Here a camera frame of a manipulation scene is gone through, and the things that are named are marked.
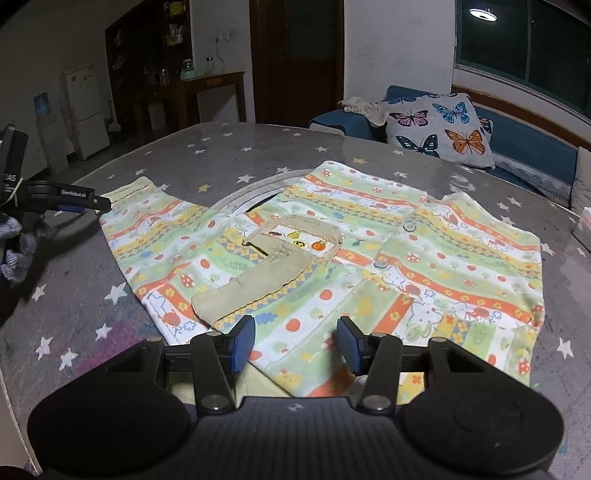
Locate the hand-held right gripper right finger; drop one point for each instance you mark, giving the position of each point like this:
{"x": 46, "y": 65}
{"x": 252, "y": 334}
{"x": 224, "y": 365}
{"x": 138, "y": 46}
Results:
{"x": 348, "y": 345}

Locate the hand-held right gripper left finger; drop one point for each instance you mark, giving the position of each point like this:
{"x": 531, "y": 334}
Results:
{"x": 244, "y": 344}

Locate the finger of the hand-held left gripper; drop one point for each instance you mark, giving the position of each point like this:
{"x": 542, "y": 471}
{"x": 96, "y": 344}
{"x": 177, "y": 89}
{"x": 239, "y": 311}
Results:
{"x": 64, "y": 196}

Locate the beige child's pants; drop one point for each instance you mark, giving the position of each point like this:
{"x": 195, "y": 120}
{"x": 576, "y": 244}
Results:
{"x": 258, "y": 281}

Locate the colourful printed child's shirt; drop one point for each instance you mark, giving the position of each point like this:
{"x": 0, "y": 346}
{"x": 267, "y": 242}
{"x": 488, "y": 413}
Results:
{"x": 415, "y": 277}

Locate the person's left hand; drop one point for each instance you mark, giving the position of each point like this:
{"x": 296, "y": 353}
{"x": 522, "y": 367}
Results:
{"x": 18, "y": 258}

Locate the white water dispenser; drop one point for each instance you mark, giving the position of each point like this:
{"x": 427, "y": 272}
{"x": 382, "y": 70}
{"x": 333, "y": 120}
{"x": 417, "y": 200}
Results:
{"x": 54, "y": 143}

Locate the blue water bottle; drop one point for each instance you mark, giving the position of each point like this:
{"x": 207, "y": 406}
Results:
{"x": 43, "y": 105}

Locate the white refrigerator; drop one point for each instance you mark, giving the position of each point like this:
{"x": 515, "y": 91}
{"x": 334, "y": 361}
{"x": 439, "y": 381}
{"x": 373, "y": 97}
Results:
{"x": 85, "y": 106}

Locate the grey star-printed cloth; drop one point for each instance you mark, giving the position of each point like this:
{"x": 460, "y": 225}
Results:
{"x": 184, "y": 152}

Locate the dark wooden cabinet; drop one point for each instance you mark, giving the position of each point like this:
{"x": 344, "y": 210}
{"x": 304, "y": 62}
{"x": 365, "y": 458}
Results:
{"x": 138, "y": 55}

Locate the teal jar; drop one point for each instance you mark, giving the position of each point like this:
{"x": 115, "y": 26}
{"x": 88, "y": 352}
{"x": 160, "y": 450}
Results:
{"x": 188, "y": 70}

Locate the wooden desk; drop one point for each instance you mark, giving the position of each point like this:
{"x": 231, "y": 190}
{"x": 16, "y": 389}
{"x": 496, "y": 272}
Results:
{"x": 207, "y": 83}

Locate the glass jar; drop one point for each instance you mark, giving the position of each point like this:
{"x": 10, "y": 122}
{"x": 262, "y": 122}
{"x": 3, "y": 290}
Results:
{"x": 210, "y": 65}

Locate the beige crumpled cloth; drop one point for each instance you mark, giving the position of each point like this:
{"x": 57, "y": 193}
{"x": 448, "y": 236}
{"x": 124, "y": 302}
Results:
{"x": 364, "y": 108}

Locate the butterfly-printed pillow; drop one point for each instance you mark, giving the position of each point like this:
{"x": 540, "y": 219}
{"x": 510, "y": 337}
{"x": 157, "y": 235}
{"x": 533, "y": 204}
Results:
{"x": 438, "y": 124}

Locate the white tissue box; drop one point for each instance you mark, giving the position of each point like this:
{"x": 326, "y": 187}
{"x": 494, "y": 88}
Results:
{"x": 584, "y": 235}

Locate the blue sofa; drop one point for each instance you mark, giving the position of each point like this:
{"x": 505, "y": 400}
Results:
{"x": 521, "y": 147}

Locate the dark wooden door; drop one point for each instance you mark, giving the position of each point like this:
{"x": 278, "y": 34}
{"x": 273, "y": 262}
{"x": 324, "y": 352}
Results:
{"x": 300, "y": 69}

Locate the grey cushion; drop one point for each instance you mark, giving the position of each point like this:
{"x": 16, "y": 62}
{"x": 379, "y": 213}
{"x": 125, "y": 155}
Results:
{"x": 582, "y": 184}

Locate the dark window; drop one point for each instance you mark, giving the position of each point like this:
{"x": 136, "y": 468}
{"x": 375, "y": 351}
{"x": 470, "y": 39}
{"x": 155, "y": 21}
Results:
{"x": 508, "y": 41}

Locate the white wall socket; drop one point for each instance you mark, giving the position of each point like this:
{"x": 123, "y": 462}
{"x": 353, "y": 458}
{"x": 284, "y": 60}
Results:
{"x": 224, "y": 35}

